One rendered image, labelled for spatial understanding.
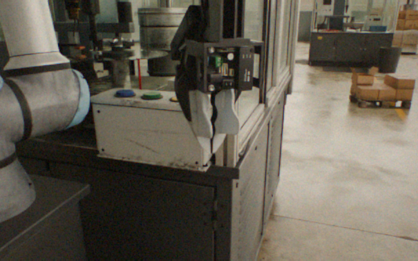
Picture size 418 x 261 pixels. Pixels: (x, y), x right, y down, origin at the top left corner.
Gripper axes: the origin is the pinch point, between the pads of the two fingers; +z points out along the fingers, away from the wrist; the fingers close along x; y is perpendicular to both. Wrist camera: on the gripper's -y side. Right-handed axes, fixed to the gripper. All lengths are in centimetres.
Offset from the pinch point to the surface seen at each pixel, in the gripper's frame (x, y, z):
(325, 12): 480, -546, -19
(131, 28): 7, -100, -11
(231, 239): 16.1, -24.1, 37.7
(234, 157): 15.5, -22.5, 14.2
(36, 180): -25.8, -31.9, 16.6
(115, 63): -3, -76, -1
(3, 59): -36, -84, -2
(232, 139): 14.9, -22.6, 9.6
